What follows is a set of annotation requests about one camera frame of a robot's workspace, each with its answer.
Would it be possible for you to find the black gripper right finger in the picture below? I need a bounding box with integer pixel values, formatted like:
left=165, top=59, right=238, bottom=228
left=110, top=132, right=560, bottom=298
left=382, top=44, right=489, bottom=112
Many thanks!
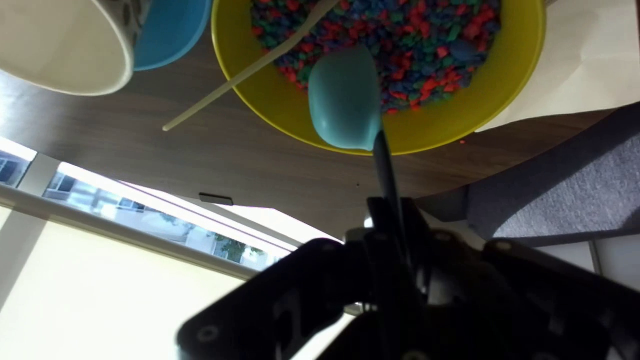
left=398, top=198, right=640, bottom=360

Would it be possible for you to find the teal blue plastic spoon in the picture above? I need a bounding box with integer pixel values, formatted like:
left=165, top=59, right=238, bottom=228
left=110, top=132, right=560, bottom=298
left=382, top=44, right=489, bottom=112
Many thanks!
left=307, top=44, right=409, bottom=255

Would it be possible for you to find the yellow plastic bowl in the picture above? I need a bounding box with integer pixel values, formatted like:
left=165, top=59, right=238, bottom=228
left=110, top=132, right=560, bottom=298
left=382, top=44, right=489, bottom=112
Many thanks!
left=211, top=0, right=549, bottom=157

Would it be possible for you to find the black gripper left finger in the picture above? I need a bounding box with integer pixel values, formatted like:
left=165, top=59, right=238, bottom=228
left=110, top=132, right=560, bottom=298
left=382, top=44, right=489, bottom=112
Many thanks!
left=177, top=198, right=417, bottom=360

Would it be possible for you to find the blue plastic bowl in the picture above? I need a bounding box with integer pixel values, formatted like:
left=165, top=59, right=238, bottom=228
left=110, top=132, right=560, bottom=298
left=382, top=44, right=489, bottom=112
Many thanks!
left=132, top=0, right=215, bottom=73

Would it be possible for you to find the large colourful cereal mass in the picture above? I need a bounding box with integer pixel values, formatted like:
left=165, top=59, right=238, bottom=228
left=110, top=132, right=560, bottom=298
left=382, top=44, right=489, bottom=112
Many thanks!
left=248, top=0, right=504, bottom=116

